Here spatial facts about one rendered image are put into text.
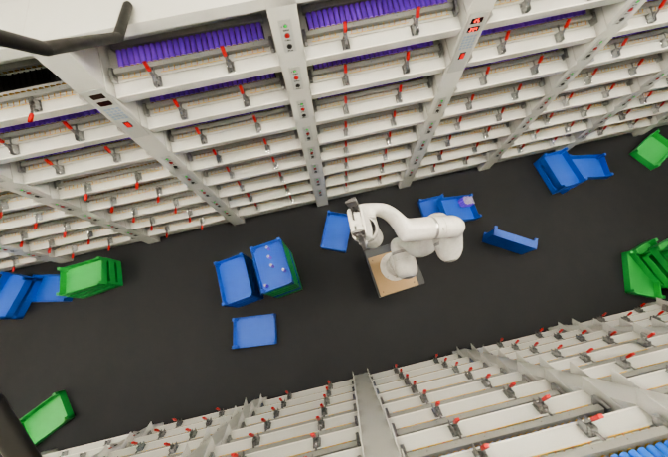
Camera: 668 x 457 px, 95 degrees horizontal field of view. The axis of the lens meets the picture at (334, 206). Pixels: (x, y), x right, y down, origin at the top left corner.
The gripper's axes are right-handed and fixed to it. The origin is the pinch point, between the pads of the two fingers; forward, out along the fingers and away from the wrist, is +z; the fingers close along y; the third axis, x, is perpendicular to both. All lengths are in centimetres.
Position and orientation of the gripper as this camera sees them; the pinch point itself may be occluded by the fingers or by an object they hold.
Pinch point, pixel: (354, 217)
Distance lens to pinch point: 87.3
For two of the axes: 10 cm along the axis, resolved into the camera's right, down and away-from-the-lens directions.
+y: -1.8, -9.2, 3.4
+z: -2.8, -2.9, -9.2
